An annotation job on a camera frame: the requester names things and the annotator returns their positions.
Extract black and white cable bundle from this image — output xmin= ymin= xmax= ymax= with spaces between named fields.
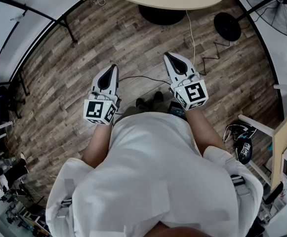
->
xmin=223 ymin=121 xmax=258 ymax=143

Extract black standing fan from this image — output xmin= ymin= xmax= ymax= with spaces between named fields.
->
xmin=213 ymin=0 xmax=287 ymax=41

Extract long white floor cable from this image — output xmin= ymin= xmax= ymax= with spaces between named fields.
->
xmin=185 ymin=9 xmax=196 ymax=68

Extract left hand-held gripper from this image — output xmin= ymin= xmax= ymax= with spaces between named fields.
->
xmin=83 ymin=64 xmax=121 ymax=127

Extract person's khaki trousers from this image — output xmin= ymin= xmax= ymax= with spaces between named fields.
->
xmin=114 ymin=106 xmax=140 ymax=124

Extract person's left forearm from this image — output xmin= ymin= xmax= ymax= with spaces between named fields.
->
xmin=81 ymin=123 xmax=114 ymax=169

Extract whiteboard on black stand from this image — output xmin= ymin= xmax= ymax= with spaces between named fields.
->
xmin=0 ymin=0 xmax=79 ymax=97

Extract person's right forearm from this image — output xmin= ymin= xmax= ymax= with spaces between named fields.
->
xmin=186 ymin=107 xmax=227 ymax=157

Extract white frame rack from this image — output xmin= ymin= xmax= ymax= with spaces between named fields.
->
xmin=238 ymin=114 xmax=276 ymax=186

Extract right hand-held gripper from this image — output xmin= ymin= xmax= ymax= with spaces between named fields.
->
xmin=164 ymin=52 xmax=209 ymax=112

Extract black fan cable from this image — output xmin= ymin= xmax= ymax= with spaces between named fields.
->
xmin=199 ymin=39 xmax=232 ymax=77

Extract black office chair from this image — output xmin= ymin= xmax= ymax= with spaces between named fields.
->
xmin=0 ymin=85 xmax=27 ymax=123

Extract person in white shirt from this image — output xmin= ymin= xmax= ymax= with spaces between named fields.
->
xmin=45 ymin=112 xmax=264 ymax=237

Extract black box device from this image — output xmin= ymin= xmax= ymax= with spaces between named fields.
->
xmin=167 ymin=101 xmax=188 ymax=120

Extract light wooden cabinet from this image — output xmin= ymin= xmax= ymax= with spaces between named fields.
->
xmin=270 ymin=100 xmax=287 ymax=191

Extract thin black cable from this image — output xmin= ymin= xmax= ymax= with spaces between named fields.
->
xmin=118 ymin=75 xmax=171 ymax=85

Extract grey shoulder strap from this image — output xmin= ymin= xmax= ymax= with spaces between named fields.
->
xmin=230 ymin=174 xmax=252 ymax=198
xmin=56 ymin=178 xmax=75 ymax=218

